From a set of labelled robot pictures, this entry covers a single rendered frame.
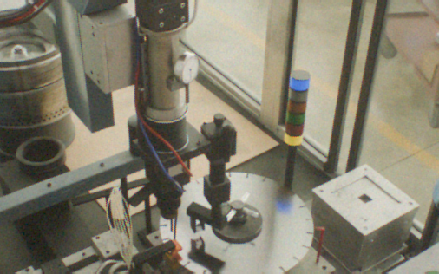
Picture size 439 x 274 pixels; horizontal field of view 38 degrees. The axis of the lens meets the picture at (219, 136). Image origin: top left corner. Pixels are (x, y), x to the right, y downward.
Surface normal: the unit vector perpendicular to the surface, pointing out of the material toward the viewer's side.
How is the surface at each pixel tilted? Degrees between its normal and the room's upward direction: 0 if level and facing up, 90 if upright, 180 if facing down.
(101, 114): 90
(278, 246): 0
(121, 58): 90
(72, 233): 0
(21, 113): 90
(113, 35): 90
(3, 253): 0
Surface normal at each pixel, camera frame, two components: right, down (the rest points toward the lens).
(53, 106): 0.69, 0.45
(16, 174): 0.02, -0.79
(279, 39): -0.83, 0.33
